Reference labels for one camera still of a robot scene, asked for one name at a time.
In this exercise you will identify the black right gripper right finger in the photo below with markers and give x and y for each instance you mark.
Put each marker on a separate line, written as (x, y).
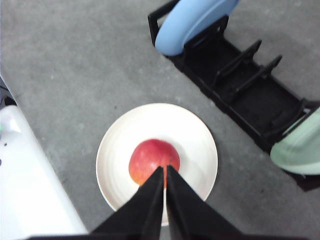
(189, 217)

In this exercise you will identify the white plate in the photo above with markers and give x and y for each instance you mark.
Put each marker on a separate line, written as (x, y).
(187, 130)

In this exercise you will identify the red pomegranate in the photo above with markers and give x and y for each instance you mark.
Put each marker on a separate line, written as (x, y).
(148, 155)

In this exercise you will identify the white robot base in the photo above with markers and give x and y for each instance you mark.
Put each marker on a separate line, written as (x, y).
(33, 198)

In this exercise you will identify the green plate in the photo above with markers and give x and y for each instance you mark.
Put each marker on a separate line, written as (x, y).
(299, 151)

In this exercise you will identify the black plate rack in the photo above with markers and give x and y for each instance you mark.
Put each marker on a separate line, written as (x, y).
(263, 105)

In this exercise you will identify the blue plate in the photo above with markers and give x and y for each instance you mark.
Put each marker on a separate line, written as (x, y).
(185, 19)

